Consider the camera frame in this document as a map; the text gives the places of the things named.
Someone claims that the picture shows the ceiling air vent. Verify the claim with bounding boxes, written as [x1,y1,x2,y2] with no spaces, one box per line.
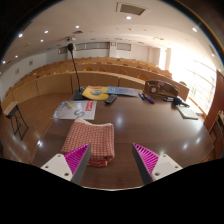
[116,1,148,16]

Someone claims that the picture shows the grey printed poster sheet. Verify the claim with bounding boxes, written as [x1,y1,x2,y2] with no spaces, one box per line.
[52,99,98,121]

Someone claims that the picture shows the black gooseneck desk microphone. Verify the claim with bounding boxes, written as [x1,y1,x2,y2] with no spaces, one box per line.
[67,42,87,101]

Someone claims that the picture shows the blue printed sheet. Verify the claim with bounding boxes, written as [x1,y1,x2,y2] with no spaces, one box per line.
[106,85,140,98]

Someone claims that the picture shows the black stapler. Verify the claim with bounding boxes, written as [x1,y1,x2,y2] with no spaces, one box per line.
[163,95,190,108]

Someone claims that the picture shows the red white checked towel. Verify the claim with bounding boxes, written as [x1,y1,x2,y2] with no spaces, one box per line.
[60,118,116,168]

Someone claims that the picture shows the rows of wooden auditorium seats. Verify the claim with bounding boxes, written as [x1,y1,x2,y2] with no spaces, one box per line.
[1,57,190,104]

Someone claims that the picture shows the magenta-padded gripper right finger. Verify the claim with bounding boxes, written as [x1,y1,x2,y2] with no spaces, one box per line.
[131,143,183,186]

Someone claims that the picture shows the white notepad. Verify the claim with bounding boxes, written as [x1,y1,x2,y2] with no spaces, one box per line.
[175,104,200,120]

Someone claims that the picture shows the black remote control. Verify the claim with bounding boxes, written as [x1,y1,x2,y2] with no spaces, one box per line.
[104,94,118,105]

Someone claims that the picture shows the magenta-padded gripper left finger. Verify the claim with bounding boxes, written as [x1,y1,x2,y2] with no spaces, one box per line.
[40,142,92,186]

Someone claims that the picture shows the recessed ceiling lights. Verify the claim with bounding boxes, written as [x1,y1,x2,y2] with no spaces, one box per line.
[1,14,199,66]

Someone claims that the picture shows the red marker pen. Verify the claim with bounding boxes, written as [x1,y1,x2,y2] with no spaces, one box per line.
[143,93,156,105]

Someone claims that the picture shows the yellow booklet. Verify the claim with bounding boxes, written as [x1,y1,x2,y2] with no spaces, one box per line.
[81,85,110,101]

